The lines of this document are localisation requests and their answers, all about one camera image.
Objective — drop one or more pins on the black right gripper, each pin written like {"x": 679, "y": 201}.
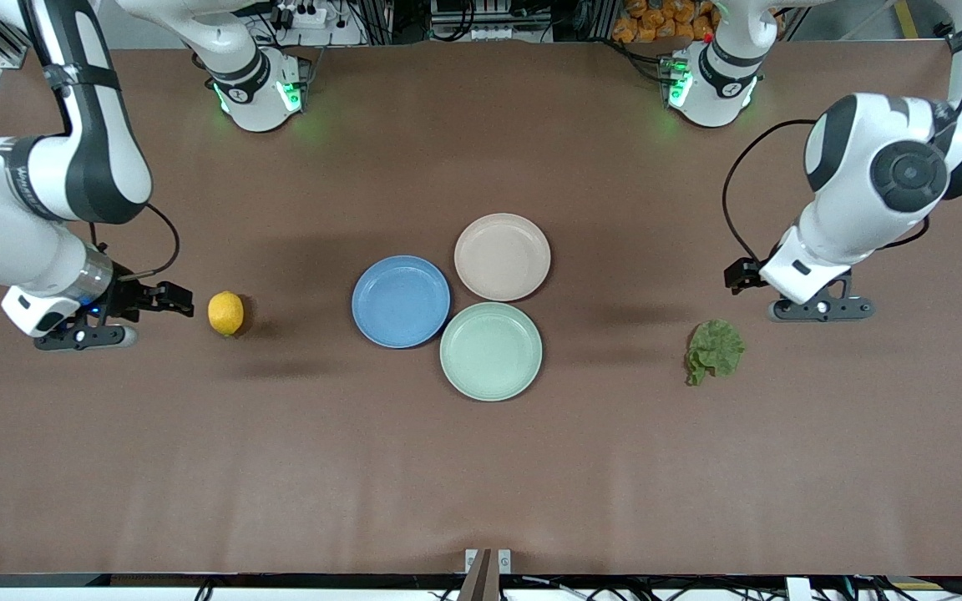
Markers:
{"x": 129, "y": 297}

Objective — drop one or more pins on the yellow lemon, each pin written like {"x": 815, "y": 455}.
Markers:
{"x": 225, "y": 313}

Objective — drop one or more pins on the green lettuce leaf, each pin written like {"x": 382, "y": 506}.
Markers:
{"x": 715, "y": 351}

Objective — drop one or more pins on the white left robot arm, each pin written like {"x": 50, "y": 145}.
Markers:
{"x": 857, "y": 167}

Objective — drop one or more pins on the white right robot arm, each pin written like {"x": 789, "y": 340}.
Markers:
{"x": 97, "y": 150}

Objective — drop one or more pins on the brown table cover sheet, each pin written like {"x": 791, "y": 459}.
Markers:
{"x": 197, "y": 459}

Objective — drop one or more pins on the beige plate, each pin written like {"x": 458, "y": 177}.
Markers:
{"x": 502, "y": 257}

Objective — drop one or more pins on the blue plate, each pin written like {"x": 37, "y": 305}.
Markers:
{"x": 402, "y": 302}

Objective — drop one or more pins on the pale green plate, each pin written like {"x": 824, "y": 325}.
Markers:
{"x": 491, "y": 352}

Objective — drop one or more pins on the bag of orange items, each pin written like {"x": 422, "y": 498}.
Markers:
{"x": 656, "y": 21}

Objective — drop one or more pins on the white power strip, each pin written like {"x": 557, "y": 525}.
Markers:
{"x": 306, "y": 15}

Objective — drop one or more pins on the small white box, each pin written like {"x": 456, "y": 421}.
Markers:
{"x": 798, "y": 589}

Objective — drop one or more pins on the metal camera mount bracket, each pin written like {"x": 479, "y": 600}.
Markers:
{"x": 488, "y": 576}

